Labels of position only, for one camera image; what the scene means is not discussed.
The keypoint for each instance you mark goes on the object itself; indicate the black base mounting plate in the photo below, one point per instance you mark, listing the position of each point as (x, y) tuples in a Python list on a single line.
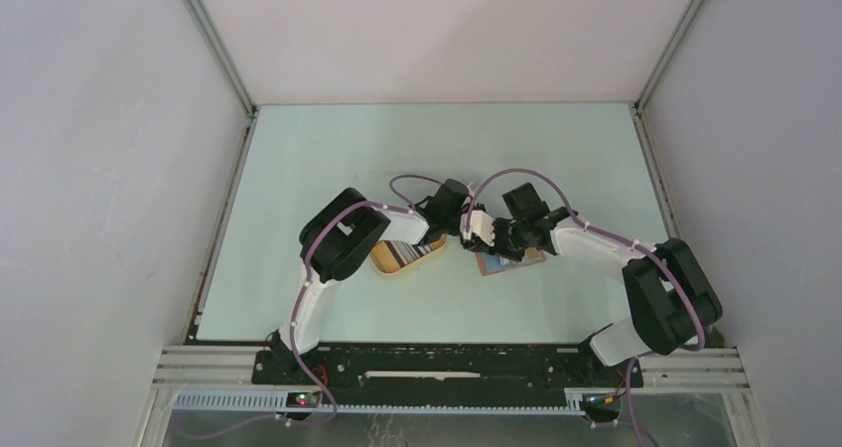
[(512, 375)]

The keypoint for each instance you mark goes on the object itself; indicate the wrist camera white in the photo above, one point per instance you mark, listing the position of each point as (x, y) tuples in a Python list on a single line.
[(478, 221), (471, 192)]

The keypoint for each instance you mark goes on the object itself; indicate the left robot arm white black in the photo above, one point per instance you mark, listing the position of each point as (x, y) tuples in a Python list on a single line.
[(351, 230)]

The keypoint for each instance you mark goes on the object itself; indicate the controller board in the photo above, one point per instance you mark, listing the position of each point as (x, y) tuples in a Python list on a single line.
[(602, 402), (304, 399)]

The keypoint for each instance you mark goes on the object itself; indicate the striped cards in tray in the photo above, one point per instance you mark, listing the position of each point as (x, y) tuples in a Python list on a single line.
[(393, 256)]

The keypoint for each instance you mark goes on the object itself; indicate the left controller board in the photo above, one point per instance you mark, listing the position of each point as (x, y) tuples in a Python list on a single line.
[(304, 399)]

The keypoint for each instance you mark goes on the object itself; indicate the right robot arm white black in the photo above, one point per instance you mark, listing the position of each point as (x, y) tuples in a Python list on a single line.
[(671, 300)]

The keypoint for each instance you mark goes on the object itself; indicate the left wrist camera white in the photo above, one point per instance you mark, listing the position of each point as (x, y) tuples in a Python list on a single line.
[(471, 192)]

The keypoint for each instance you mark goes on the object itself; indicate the brown leather card holder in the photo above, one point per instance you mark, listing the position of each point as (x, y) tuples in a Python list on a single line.
[(495, 264)]

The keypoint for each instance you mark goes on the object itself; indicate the white cable duct strip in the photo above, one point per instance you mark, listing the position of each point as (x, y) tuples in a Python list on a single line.
[(276, 402)]

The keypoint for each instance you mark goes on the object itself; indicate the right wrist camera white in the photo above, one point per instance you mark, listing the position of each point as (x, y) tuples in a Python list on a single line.
[(478, 221)]

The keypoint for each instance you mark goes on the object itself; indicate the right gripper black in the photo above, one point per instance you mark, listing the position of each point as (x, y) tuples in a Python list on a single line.
[(497, 249)]

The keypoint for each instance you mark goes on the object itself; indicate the right controller board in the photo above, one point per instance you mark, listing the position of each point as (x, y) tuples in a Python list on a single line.
[(602, 402)]

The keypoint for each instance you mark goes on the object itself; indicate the oval wooden tray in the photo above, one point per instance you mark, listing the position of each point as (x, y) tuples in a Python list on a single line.
[(440, 246)]

